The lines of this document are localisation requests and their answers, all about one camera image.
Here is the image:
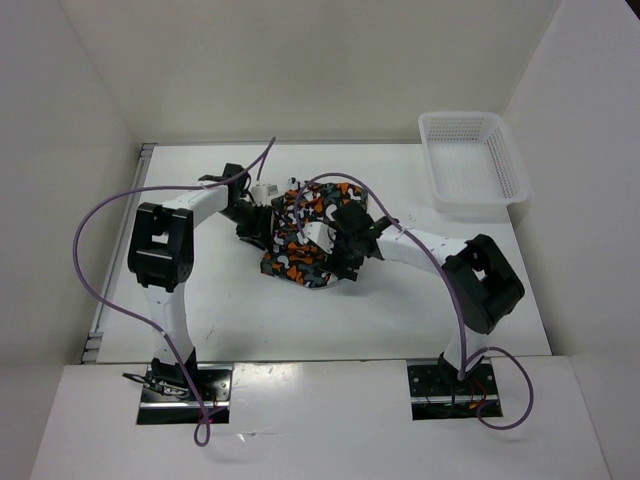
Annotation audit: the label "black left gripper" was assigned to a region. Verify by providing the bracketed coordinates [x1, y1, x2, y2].
[219, 200, 273, 251]

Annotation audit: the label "orange black camouflage shorts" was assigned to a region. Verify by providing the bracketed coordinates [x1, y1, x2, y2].
[258, 177, 371, 290]

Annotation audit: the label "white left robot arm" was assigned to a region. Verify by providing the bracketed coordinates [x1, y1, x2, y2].
[127, 163, 271, 400]

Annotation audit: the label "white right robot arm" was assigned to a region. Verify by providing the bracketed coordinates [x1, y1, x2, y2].
[304, 202, 525, 393]

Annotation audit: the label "white perforated plastic basket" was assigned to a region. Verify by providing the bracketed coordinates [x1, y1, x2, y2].
[418, 111, 531, 213]

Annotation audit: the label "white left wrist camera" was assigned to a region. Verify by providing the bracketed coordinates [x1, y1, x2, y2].
[250, 183, 281, 206]

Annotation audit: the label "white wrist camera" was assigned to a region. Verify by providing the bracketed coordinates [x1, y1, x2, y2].
[250, 183, 281, 206]
[302, 222, 337, 254]

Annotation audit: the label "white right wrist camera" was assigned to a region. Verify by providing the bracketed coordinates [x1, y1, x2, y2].
[302, 222, 337, 254]

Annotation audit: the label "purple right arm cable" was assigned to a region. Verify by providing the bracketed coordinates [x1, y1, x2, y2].
[294, 172, 535, 431]

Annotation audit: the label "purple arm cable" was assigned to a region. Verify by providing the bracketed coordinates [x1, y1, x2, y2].
[294, 172, 535, 431]
[72, 135, 277, 447]

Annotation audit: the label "aluminium table edge rail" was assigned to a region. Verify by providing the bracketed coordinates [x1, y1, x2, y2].
[80, 143, 156, 365]

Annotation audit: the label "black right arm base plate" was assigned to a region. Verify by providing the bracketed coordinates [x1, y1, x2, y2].
[406, 359, 503, 421]

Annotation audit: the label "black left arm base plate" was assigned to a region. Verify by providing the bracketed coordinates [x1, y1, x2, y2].
[123, 364, 233, 426]

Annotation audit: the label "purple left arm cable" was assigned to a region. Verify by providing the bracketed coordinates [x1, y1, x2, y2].
[72, 135, 277, 447]

